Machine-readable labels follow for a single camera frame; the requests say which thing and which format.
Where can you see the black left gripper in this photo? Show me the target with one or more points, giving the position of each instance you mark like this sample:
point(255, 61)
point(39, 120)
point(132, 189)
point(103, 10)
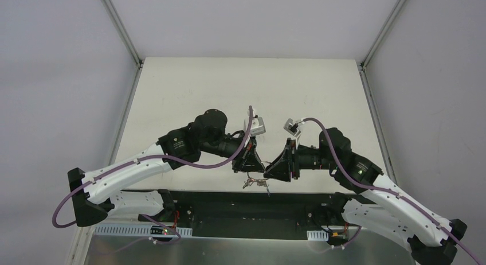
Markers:
point(243, 155)

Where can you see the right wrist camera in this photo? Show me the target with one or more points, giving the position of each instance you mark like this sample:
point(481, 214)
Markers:
point(294, 127)

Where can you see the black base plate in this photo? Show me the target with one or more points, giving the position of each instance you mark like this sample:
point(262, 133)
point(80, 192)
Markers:
point(281, 216)

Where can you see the white slotted cable duct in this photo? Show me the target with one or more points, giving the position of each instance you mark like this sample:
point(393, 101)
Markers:
point(319, 235)
point(133, 230)

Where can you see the right white slotted cable duct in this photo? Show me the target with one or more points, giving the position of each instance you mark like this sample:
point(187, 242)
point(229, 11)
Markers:
point(319, 235)

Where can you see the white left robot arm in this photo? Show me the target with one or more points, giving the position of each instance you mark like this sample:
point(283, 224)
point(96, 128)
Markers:
point(202, 144)

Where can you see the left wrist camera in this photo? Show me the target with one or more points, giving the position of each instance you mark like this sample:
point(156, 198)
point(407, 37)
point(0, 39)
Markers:
point(257, 126)

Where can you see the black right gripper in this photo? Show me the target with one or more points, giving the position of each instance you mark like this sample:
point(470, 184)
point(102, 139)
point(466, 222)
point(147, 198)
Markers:
point(292, 160)

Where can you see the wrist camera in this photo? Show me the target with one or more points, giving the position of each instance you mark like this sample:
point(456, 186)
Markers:
point(257, 126)
point(294, 127)

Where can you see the silver keyring with clips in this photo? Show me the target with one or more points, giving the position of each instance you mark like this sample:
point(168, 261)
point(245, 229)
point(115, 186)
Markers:
point(255, 181)

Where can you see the left white slotted cable duct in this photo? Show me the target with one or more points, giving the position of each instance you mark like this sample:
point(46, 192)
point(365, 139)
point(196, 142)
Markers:
point(133, 230)

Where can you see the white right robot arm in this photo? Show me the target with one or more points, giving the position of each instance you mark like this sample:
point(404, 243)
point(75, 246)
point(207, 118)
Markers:
point(393, 214)

